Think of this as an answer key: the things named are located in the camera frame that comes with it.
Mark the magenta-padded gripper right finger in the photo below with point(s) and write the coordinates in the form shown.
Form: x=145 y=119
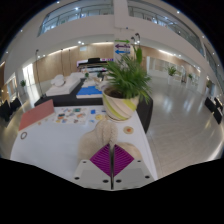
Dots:
x=133 y=171

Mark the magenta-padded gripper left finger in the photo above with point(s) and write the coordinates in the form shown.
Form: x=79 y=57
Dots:
x=90 y=171

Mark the beige towel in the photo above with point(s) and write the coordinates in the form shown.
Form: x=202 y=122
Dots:
x=98 y=136

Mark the sheet with colourful pieces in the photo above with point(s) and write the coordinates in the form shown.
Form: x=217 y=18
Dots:
x=70 y=116

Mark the potted palm in striped pot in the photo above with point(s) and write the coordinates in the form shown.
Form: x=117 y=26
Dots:
x=116 y=106

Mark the black low table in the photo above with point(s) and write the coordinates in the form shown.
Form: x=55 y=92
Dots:
x=63 y=99

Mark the pink flat board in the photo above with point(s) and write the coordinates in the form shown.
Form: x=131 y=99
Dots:
x=36 y=115

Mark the blue mat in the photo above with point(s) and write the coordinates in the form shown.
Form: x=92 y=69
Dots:
x=88 y=92

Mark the white cushioned platform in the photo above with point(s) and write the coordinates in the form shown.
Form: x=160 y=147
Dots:
x=63 y=86

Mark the group of black chairs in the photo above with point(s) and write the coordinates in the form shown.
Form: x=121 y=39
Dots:
x=8 y=108
x=213 y=108

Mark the potted plant in white pot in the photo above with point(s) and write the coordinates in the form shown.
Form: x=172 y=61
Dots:
x=171 y=70

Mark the black piano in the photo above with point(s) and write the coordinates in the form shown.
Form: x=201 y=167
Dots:
x=93 y=63

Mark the small green floor plant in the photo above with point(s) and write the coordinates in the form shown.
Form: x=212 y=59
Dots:
x=23 y=83

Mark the sign with coloured arrows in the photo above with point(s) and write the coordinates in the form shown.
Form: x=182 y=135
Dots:
x=122 y=48

